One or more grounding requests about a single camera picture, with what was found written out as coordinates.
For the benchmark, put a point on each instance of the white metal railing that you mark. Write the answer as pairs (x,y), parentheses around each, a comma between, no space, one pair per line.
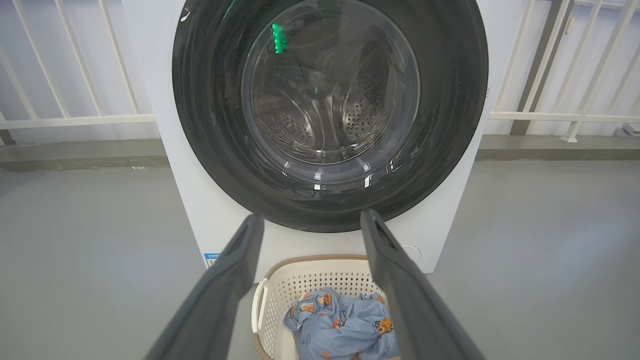
(550,116)
(75,120)

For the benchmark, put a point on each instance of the cream perforated laundry basket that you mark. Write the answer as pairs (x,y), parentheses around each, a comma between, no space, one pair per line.
(300,280)

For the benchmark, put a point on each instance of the white front-load washing machine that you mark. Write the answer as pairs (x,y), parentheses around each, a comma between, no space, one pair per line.
(165,150)

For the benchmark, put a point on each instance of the round white filter cover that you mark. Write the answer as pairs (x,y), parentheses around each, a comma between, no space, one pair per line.
(412,252)

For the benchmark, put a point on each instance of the blue energy label sticker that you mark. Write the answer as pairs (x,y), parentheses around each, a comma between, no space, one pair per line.
(212,260)

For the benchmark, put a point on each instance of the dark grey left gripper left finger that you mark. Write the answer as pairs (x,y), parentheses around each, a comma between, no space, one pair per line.
(220,295)

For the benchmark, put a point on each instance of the blue bear-print garment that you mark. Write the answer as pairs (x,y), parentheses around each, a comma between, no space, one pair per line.
(340,325)

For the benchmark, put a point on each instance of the small grey floor fixture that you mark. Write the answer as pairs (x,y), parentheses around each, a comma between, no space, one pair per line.
(625,131)

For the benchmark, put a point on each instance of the round black glass washer door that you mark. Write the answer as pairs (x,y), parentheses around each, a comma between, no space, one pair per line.
(210,125)

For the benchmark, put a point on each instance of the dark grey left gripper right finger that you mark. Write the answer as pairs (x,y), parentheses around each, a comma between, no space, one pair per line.
(405,300)

